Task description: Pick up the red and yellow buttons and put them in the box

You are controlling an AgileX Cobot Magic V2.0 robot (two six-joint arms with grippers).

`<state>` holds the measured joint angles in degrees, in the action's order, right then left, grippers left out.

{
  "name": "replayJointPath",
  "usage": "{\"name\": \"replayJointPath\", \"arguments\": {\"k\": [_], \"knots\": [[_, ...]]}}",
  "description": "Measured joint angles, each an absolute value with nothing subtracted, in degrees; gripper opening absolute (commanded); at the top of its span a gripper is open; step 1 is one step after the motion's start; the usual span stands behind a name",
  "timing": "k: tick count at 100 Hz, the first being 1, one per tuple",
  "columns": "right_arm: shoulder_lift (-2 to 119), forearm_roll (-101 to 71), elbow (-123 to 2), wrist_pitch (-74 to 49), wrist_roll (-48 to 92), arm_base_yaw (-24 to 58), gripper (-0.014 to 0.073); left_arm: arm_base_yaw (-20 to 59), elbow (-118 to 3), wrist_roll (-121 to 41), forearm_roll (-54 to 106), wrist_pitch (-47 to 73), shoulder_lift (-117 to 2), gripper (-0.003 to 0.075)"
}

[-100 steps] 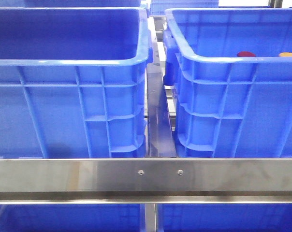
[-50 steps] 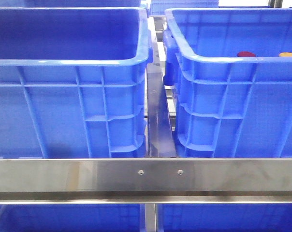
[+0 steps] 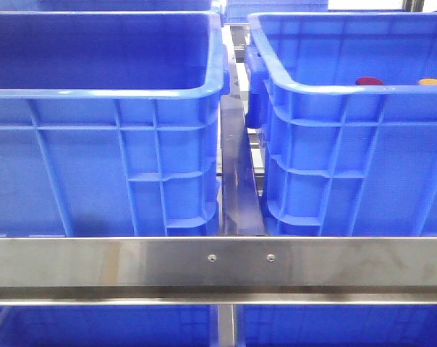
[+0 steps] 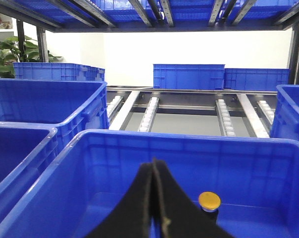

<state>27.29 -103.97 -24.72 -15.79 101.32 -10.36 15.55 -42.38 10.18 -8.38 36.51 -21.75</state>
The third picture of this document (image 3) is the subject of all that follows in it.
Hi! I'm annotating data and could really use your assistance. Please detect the steel rack lower post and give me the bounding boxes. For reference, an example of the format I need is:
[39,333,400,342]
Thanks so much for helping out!
[218,304,237,347]

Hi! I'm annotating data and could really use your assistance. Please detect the blue crate upper left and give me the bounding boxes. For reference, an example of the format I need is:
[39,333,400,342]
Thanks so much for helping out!
[0,12,229,237]

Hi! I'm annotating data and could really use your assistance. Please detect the steel rack front rail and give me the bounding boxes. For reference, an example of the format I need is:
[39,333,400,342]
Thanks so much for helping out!
[0,236,437,305]

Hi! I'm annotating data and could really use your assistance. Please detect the blue crate rear left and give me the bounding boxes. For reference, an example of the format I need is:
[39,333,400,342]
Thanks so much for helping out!
[0,0,223,13]

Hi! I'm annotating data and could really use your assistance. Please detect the steel rack centre divider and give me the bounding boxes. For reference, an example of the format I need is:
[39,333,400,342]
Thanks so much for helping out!
[220,25,266,236]

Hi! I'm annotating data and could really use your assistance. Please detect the blue crate lower left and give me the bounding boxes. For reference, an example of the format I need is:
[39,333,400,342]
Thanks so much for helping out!
[0,305,219,346]

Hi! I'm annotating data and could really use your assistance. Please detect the blue crate rear right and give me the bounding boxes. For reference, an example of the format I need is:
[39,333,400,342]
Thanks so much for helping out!
[225,0,328,24]

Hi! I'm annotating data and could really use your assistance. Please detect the blue crate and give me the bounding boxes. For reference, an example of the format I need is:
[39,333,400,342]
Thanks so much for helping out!
[0,12,229,237]
[225,0,328,24]
[0,305,219,346]
[245,12,437,237]
[238,304,437,346]
[0,0,223,13]

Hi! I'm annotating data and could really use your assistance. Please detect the yellow mushroom push button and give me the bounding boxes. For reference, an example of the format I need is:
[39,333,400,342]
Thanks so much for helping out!
[417,77,437,86]

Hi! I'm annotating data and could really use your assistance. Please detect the red mushroom push button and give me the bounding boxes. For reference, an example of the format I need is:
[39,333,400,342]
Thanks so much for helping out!
[355,76,384,86]

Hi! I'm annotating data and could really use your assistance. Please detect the blue crate lower right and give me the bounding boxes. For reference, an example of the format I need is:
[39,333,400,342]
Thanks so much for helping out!
[238,304,437,346]

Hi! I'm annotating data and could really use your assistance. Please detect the blue crate upper right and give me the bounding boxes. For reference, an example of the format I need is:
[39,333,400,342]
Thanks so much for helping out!
[245,12,437,237]

